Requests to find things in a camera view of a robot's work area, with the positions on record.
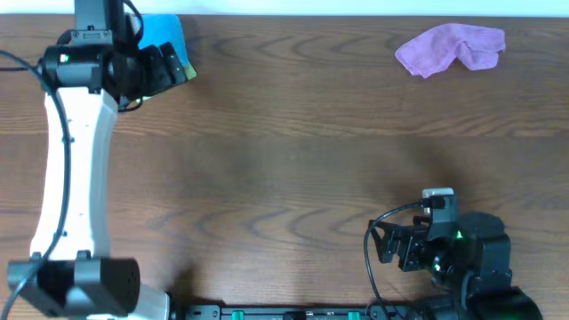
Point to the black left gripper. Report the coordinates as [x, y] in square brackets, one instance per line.
[164, 65]

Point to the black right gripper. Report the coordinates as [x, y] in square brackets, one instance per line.
[412, 236]

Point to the blue microfiber cloth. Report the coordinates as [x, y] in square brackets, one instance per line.
[164, 28]

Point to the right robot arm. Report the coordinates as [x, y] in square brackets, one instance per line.
[466, 254]

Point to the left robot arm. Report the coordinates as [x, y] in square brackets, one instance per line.
[109, 63]

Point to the folded green cloth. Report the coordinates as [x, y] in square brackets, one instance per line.
[189, 71]

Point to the crumpled purple cloth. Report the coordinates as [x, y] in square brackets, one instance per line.
[434, 50]

